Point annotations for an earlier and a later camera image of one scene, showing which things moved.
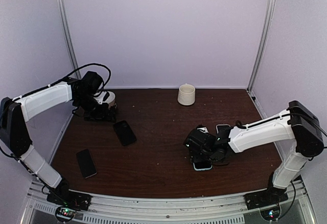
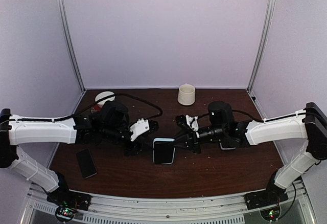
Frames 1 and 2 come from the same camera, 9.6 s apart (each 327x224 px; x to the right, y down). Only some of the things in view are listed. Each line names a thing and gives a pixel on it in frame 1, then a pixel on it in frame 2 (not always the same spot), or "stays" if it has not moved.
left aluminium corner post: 61,8 stays
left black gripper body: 98,114 -> 129,151
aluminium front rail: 292,207 stays
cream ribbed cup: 186,95 stays
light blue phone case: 204,169 -> 163,139
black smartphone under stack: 86,163 stays
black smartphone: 202,165 -> 163,152
